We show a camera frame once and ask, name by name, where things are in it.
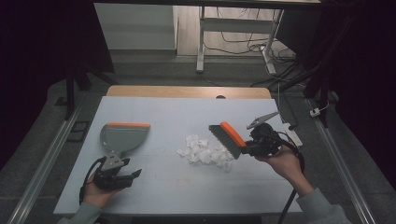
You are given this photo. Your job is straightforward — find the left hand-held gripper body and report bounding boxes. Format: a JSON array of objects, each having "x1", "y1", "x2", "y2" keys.
[{"x1": 92, "y1": 155, "x2": 134, "y2": 192}]

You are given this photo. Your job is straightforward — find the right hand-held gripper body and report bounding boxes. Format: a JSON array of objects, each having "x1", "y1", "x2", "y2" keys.
[{"x1": 246, "y1": 110, "x2": 284, "y2": 159}]

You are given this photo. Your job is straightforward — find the orange and grey hand brush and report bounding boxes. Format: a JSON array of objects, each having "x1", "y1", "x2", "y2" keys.
[{"x1": 207, "y1": 120, "x2": 250, "y2": 161}]

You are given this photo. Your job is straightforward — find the grey dustpan with orange edge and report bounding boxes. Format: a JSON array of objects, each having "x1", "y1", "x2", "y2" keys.
[{"x1": 99, "y1": 121, "x2": 151, "y2": 160}]

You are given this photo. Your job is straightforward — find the white paper scraps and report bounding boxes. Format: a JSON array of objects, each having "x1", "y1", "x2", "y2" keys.
[{"x1": 176, "y1": 133, "x2": 235, "y2": 174}]

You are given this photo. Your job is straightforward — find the person's left hand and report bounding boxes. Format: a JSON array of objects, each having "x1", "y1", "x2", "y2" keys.
[{"x1": 82, "y1": 173, "x2": 121, "y2": 209}]

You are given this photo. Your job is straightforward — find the person's right hand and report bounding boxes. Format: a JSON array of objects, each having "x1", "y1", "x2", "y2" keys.
[{"x1": 255, "y1": 143, "x2": 306, "y2": 189}]

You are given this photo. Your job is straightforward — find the white power strip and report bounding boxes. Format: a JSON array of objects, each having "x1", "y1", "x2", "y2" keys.
[{"x1": 281, "y1": 122, "x2": 304, "y2": 148}]

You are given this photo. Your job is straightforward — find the white table cover board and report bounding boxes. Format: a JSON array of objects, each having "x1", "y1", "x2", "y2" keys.
[{"x1": 53, "y1": 95, "x2": 304, "y2": 217}]

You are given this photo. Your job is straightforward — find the wooden table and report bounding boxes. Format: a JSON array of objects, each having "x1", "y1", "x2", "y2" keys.
[{"x1": 106, "y1": 85, "x2": 273, "y2": 100}]

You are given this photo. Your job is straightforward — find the black metal stand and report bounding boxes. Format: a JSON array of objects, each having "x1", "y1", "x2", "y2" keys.
[
  {"x1": 270, "y1": 12, "x2": 359, "y2": 129},
  {"x1": 63, "y1": 60, "x2": 120, "y2": 121}
]

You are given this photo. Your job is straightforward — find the white cabinet panel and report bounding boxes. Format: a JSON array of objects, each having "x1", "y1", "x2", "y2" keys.
[{"x1": 93, "y1": 3, "x2": 179, "y2": 51}]

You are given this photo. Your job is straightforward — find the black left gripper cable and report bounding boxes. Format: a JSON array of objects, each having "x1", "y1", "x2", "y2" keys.
[{"x1": 78, "y1": 155, "x2": 107, "y2": 205}]

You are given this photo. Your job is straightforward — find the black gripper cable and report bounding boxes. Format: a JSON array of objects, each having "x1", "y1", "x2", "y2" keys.
[
  {"x1": 78, "y1": 155, "x2": 107, "y2": 205},
  {"x1": 276, "y1": 130, "x2": 306, "y2": 224}
]

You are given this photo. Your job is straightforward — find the black rectangular floor frame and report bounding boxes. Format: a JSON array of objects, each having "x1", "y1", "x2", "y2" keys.
[{"x1": 66, "y1": 119, "x2": 92, "y2": 144}]

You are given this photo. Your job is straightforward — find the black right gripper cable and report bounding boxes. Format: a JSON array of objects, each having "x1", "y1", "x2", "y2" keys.
[{"x1": 276, "y1": 130, "x2": 306, "y2": 224}]

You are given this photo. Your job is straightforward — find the aluminium rail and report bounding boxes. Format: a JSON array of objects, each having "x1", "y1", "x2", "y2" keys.
[
  {"x1": 305, "y1": 98, "x2": 378, "y2": 224},
  {"x1": 7, "y1": 98, "x2": 87, "y2": 224}
]

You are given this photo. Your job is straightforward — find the black floor cables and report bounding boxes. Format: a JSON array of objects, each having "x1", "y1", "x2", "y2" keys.
[{"x1": 203, "y1": 7, "x2": 307, "y2": 90}]

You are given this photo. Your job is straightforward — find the white desk frame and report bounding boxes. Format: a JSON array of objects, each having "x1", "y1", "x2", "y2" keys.
[{"x1": 195, "y1": 6, "x2": 285, "y2": 76}]

